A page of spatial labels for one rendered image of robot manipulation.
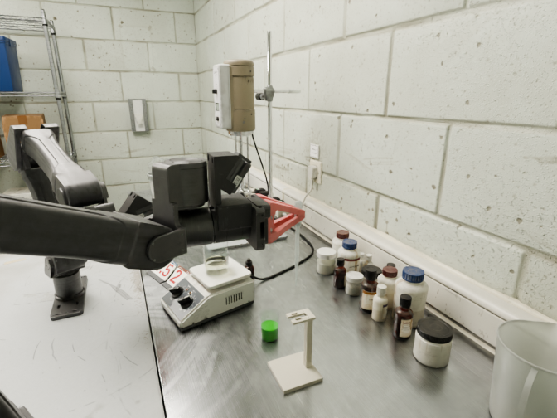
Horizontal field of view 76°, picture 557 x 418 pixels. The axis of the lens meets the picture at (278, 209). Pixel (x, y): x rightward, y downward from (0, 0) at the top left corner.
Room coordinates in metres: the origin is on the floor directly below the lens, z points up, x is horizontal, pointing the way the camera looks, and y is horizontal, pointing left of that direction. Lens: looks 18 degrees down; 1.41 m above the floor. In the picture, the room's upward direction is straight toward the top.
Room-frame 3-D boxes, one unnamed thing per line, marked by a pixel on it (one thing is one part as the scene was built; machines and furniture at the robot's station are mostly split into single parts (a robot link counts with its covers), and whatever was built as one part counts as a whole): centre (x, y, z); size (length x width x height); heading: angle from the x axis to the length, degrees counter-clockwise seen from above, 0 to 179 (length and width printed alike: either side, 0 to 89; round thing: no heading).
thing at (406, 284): (0.73, -0.31, 0.96); 0.07 x 0.07 x 0.13
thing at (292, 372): (0.56, -0.03, 0.96); 0.08 x 0.08 x 0.13; 23
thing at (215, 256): (0.80, 0.16, 1.03); 0.07 x 0.06 x 0.08; 117
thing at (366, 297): (0.78, -0.22, 0.95); 0.04 x 0.04 x 0.11
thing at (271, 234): (0.55, 0.01, 1.22); 0.09 x 0.07 x 0.07; 113
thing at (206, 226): (0.49, 0.12, 1.23); 0.07 x 0.06 x 0.07; 113
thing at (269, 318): (0.67, 0.02, 0.93); 0.04 x 0.04 x 0.06
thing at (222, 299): (0.79, 0.17, 0.94); 0.22 x 0.13 x 0.08; 127
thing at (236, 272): (0.81, 0.15, 0.98); 0.12 x 0.12 x 0.01; 37
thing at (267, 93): (1.35, 0.05, 1.41); 0.25 x 0.11 x 0.05; 114
